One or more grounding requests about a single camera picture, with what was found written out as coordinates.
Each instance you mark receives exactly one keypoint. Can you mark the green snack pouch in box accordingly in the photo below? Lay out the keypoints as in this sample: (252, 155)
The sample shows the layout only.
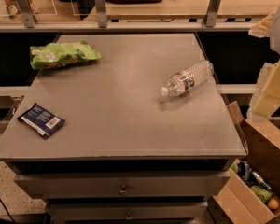
(263, 194)

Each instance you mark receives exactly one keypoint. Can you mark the open cardboard box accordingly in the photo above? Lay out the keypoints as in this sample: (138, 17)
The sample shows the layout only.
(236, 199)

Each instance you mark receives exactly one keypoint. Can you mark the wooden counter shelf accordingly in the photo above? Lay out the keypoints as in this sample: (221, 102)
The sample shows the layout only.
(69, 17)

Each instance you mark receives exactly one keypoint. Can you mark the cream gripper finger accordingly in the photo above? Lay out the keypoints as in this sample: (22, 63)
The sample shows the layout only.
(262, 28)
(266, 98)

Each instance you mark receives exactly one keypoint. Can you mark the blue rxbar blueberry packet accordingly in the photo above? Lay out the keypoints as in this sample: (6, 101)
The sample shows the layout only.
(43, 121)

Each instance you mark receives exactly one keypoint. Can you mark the metal bracket post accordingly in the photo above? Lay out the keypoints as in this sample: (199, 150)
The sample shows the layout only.
(101, 13)
(211, 14)
(26, 13)

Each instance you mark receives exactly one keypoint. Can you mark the middle metal bracket post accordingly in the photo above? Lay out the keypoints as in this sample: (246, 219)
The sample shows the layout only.
(101, 13)

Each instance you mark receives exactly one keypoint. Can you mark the orange round fruit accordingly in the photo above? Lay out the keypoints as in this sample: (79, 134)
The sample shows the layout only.
(273, 203)

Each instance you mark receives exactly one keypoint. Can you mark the clear plastic water bottle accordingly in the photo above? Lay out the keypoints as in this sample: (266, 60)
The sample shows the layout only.
(187, 79)

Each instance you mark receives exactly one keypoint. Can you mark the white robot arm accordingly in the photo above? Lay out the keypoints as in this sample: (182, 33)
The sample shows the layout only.
(274, 37)

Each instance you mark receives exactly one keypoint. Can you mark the silver blue drink can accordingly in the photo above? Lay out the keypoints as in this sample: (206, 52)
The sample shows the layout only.
(260, 180)

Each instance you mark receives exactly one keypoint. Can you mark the grey drawer cabinet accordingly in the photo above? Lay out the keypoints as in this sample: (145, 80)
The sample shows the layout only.
(116, 120)

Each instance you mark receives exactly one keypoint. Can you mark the upper drawer with knob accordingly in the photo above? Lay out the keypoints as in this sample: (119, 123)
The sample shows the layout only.
(117, 185)

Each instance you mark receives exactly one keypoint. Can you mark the lower drawer with knob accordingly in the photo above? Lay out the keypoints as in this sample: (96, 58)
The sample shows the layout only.
(126, 211)

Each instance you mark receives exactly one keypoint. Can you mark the right metal bracket post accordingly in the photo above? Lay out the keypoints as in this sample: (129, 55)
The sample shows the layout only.
(211, 14)

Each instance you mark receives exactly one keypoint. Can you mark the left metal bracket post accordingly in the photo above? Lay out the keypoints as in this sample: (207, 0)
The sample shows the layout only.
(26, 13)

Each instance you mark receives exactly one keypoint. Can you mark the dark blue drink can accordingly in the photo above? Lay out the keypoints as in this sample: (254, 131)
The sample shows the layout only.
(244, 170)

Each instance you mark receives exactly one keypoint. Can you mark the drawer with knob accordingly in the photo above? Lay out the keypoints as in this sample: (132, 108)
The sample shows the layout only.
(117, 185)
(126, 211)

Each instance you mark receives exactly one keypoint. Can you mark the green rice chip bag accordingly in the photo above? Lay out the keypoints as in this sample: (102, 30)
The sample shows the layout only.
(55, 55)

